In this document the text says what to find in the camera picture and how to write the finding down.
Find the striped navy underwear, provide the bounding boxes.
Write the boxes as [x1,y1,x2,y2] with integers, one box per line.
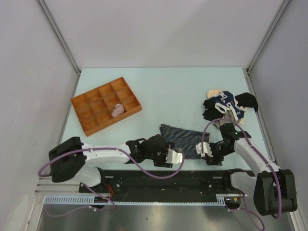
[159,124,207,160]

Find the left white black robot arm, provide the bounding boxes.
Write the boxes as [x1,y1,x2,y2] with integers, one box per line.
[49,135,173,193]

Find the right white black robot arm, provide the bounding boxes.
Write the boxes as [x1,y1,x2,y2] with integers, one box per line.
[196,123,298,218]

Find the grey underwear in pile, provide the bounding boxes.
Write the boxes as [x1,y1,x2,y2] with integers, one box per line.
[213,113,241,129]

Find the navy white underwear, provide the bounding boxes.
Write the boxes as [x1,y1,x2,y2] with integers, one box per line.
[203,91,245,120]

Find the cream underwear in pile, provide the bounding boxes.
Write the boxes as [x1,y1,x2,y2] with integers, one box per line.
[206,90,224,99]

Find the black underwear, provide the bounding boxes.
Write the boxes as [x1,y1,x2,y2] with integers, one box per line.
[235,92,258,112]

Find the orange compartment tray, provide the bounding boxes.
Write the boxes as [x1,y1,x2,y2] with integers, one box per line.
[71,77,142,137]

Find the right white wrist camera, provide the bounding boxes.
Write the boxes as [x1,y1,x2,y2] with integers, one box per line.
[195,141,213,157]

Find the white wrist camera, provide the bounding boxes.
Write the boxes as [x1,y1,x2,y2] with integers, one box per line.
[195,141,213,157]
[166,148,183,164]

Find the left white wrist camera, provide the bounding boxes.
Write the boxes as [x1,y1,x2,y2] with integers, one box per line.
[166,148,183,164]

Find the white slotted cable duct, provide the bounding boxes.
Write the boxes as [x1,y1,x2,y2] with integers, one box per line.
[44,194,241,206]

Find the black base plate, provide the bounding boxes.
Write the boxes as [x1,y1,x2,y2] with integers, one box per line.
[78,169,242,202]

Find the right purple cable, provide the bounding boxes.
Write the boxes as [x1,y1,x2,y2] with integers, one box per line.
[201,117,282,229]

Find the right aluminium frame post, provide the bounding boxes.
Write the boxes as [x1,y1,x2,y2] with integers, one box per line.
[246,0,292,75]

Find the aluminium frame post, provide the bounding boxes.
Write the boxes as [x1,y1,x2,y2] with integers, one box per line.
[36,0,81,76]
[246,0,292,75]

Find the left aluminium frame post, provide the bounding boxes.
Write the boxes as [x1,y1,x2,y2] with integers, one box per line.
[36,0,81,76]

